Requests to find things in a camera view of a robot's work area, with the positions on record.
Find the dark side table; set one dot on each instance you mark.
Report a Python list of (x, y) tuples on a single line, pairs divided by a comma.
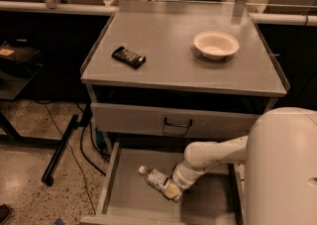
[(19, 63)]

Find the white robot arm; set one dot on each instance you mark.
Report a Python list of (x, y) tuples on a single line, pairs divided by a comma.
[(280, 159)]

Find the white paper bowl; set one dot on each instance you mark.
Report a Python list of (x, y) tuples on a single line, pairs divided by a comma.
[(216, 45)]

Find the clear plastic bottle white cap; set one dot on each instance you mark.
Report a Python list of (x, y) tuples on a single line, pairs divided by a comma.
[(156, 179)]

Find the dark shoe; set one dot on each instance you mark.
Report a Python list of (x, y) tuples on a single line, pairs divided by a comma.
[(5, 213)]

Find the grey metal cabinet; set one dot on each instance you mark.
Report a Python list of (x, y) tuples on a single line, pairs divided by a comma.
[(176, 74)]

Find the open grey middle drawer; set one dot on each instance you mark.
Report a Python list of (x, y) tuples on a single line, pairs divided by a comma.
[(126, 198)]

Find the black stand leg with wheel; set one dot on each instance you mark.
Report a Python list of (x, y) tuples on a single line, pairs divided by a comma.
[(47, 177)]

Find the black drawer handle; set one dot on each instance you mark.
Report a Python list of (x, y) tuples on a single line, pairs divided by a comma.
[(177, 125)]

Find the upper grey drawer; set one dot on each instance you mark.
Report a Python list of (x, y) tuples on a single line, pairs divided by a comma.
[(147, 120)]

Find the black snack bar packet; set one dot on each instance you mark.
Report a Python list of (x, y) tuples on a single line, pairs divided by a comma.
[(128, 57)]

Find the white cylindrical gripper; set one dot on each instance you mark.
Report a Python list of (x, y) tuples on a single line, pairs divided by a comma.
[(181, 178)]

